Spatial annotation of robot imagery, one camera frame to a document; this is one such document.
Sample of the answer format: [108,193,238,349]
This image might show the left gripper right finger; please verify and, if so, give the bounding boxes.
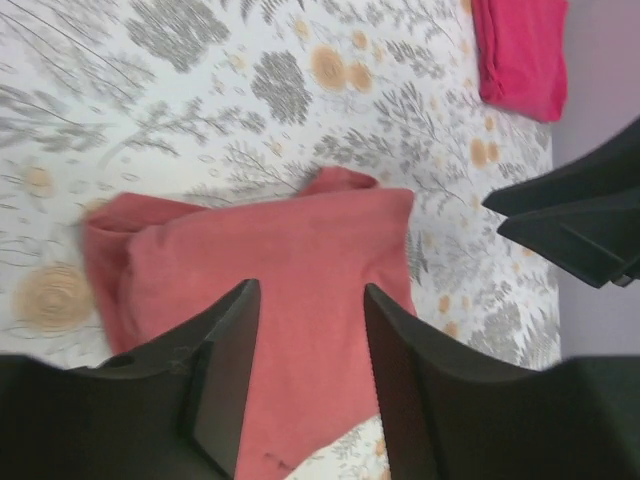
[364,284,639,479]

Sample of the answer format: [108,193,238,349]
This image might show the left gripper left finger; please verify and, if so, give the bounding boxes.
[1,280,260,479]

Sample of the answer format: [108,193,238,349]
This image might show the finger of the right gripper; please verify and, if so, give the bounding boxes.
[482,120,639,217]
[498,187,639,288]

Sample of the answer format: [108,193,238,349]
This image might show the salmon pink polo shirt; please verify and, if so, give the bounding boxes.
[83,167,413,479]

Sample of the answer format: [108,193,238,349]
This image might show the folded magenta t shirt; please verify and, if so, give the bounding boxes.
[471,0,569,123]

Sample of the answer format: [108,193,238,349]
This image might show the floral patterned table mat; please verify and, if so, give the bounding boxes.
[0,0,561,480]

